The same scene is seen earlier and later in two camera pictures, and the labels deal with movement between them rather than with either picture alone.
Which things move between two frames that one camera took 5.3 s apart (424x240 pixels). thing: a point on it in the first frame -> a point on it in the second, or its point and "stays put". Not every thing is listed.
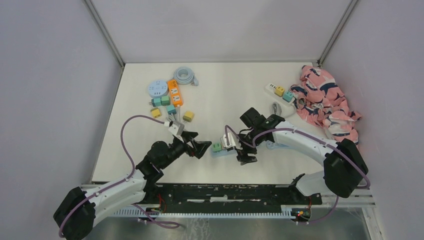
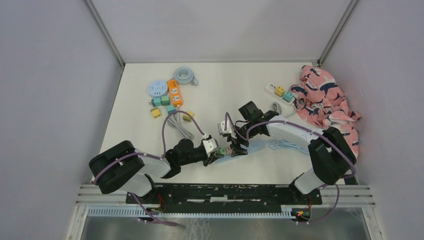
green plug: (165, 100) stays put
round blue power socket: (157, 88) stays put
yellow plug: (188, 116) stays put
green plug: (217, 147) -> (222, 151)
